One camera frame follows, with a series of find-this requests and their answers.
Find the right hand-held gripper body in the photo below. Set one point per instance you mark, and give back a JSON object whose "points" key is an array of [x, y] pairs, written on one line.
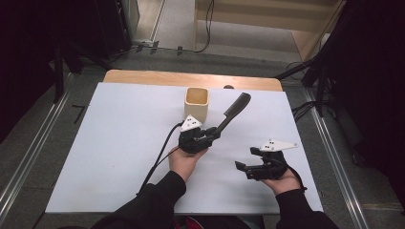
{"points": [[273, 165]]}

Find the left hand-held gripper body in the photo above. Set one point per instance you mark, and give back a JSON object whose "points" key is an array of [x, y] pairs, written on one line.
{"points": [[192, 141]]}

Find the beige square cup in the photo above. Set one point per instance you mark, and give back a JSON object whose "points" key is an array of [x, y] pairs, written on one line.
{"points": [[196, 111]]}

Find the black comb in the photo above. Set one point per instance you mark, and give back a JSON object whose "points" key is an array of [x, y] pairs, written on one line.
{"points": [[237, 106]]}

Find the person's right hand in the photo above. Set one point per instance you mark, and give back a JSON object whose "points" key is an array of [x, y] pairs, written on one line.
{"points": [[285, 184]]}

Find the person's left hand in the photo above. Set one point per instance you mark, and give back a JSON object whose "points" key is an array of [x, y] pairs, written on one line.
{"points": [[183, 162]]}

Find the wooden table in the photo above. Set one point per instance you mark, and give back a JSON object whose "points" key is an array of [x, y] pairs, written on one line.
{"points": [[159, 78]]}

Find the red cloth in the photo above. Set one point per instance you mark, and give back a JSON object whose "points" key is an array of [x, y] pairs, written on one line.
{"points": [[191, 222]]}

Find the white board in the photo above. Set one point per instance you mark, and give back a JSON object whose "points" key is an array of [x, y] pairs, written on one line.
{"points": [[111, 143]]}

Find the black metal stand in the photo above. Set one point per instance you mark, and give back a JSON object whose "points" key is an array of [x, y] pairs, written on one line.
{"points": [[58, 73], [320, 86]]}

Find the light wooden cabinet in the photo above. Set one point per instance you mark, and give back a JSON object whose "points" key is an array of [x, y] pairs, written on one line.
{"points": [[254, 14]]}

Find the dark curtain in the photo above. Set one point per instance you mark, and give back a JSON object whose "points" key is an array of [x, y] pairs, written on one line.
{"points": [[28, 47], [375, 79]]}

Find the metal floor rail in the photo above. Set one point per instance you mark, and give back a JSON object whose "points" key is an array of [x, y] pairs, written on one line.
{"points": [[35, 140], [337, 159]]}

